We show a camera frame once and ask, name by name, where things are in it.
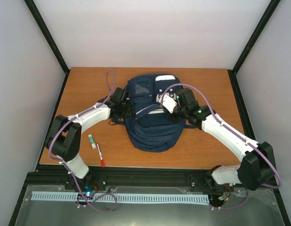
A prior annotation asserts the navy blue student backpack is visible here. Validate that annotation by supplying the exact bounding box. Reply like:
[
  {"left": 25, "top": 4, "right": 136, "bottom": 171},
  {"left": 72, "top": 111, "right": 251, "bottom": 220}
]
[{"left": 112, "top": 73, "right": 195, "bottom": 153}]

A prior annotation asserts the white green glue stick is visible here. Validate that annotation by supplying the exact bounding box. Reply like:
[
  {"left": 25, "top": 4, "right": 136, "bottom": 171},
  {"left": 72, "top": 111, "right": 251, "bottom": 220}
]
[{"left": 88, "top": 134, "right": 97, "bottom": 149}]

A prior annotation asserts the red white marker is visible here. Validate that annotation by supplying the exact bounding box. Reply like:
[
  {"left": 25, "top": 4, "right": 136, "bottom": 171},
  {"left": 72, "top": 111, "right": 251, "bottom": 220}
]
[{"left": 97, "top": 143, "right": 105, "bottom": 168}]

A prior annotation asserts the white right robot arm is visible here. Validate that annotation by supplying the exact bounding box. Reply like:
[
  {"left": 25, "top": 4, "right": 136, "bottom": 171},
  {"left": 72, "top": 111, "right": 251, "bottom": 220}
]
[{"left": 159, "top": 88, "right": 275, "bottom": 191}]

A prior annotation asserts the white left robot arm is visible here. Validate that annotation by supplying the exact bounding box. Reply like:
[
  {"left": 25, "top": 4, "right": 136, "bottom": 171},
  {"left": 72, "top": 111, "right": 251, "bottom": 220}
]
[{"left": 44, "top": 88, "right": 134, "bottom": 190}]

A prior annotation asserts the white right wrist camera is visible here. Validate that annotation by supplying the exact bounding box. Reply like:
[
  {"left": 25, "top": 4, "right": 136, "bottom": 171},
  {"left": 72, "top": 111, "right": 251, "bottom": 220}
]
[{"left": 158, "top": 95, "right": 178, "bottom": 113}]

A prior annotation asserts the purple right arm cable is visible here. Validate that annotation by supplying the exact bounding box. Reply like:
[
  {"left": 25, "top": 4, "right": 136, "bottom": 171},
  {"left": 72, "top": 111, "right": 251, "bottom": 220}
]
[{"left": 159, "top": 83, "right": 283, "bottom": 210}]

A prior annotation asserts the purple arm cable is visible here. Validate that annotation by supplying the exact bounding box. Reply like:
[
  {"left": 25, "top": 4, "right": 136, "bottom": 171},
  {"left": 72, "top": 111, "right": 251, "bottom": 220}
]
[
  {"left": 48, "top": 69, "right": 118, "bottom": 212},
  {"left": 159, "top": 83, "right": 283, "bottom": 210}
]

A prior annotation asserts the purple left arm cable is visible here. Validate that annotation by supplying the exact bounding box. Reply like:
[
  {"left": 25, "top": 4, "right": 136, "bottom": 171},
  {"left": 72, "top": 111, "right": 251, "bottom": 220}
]
[{"left": 48, "top": 69, "right": 118, "bottom": 212}]

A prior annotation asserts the black right frame post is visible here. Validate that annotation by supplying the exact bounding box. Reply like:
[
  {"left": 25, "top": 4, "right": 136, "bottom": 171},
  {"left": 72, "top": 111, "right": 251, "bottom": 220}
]
[{"left": 232, "top": 0, "right": 282, "bottom": 73}]

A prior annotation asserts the black frame post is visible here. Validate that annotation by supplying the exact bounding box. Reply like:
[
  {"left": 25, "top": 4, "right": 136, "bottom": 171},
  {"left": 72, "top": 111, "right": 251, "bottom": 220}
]
[
  {"left": 24, "top": 0, "right": 71, "bottom": 73},
  {"left": 232, "top": 0, "right": 282, "bottom": 73}
]

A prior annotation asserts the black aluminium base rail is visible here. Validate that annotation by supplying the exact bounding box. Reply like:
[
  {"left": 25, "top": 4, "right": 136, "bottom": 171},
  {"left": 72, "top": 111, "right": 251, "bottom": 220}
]
[{"left": 24, "top": 165, "right": 212, "bottom": 191}]

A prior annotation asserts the light blue slotted cable duct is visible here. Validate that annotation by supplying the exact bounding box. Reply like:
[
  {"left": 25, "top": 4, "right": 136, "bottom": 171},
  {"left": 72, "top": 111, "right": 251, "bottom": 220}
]
[{"left": 31, "top": 191, "right": 209, "bottom": 205}]

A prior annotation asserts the black left frame post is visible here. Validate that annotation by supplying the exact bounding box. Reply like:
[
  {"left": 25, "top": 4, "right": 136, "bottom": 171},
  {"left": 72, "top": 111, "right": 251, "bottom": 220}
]
[{"left": 24, "top": 0, "right": 71, "bottom": 73}]

